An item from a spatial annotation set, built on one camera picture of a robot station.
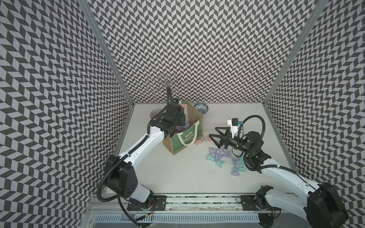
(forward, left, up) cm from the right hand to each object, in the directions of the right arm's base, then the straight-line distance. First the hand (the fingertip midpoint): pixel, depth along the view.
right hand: (212, 134), depth 72 cm
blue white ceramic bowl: (+38, +2, -21) cm, 44 cm away
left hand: (+14, +17, -3) cm, 22 cm away
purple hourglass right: (-12, -15, -23) cm, 29 cm away
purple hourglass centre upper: (+1, -3, -21) cm, 21 cm away
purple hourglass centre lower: (-1, -7, -22) cm, 23 cm away
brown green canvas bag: (+5, +13, -7) cm, 15 cm away
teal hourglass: (-7, -6, -21) cm, 23 cm away
